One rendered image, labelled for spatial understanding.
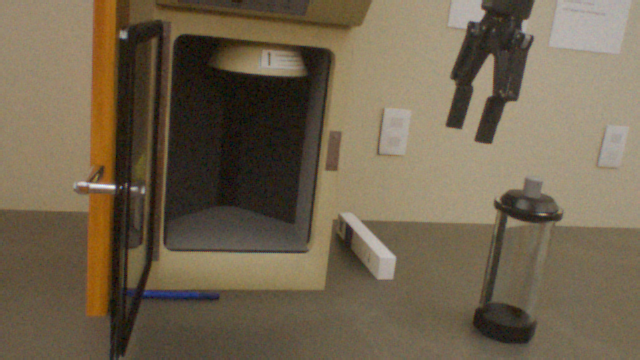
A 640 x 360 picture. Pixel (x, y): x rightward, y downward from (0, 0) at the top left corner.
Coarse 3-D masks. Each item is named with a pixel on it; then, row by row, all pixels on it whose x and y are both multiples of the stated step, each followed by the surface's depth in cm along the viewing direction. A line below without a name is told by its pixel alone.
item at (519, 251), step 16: (496, 208) 103; (512, 208) 100; (560, 208) 103; (496, 224) 105; (512, 224) 101; (528, 224) 100; (544, 224) 100; (496, 240) 104; (512, 240) 102; (528, 240) 101; (544, 240) 101; (496, 256) 104; (512, 256) 102; (528, 256) 102; (544, 256) 103; (496, 272) 105; (512, 272) 103; (528, 272) 102; (544, 272) 104; (496, 288) 105; (512, 288) 103; (528, 288) 103; (480, 304) 109; (496, 304) 105; (512, 304) 104; (528, 304) 104; (496, 320) 105; (512, 320) 104; (528, 320) 105
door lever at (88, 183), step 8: (96, 168) 81; (104, 168) 82; (88, 176) 77; (96, 176) 78; (80, 184) 74; (88, 184) 75; (96, 184) 75; (104, 184) 75; (80, 192) 75; (88, 192) 75; (96, 192) 75; (104, 192) 75; (112, 192) 75
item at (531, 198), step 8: (528, 176) 103; (528, 184) 102; (536, 184) 102; (512, 192) 104; (520, 192) 105; (528, 192) 102; (536, 192) 102; (504, 200) 103; (512, 200) 102; (520, 200) 101; (528, 200) 101; (536, 200) 101; (544, 200) 102; (552, 200) 102; (520, 208) 100; (528, 208) 100; (536, 208) 100; (544, 208) 100; (552, 208) 101
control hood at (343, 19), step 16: (160, 0) 94; (176, 0) 94; (320, 0) 97; (336, 0) 97; (352, 0) 97; (368, 0) 98; (272, 16) 99; (288, 16) 99; (304, 16) 99; (320, 16) 100; (336, 16) 100; (352, 16) 100
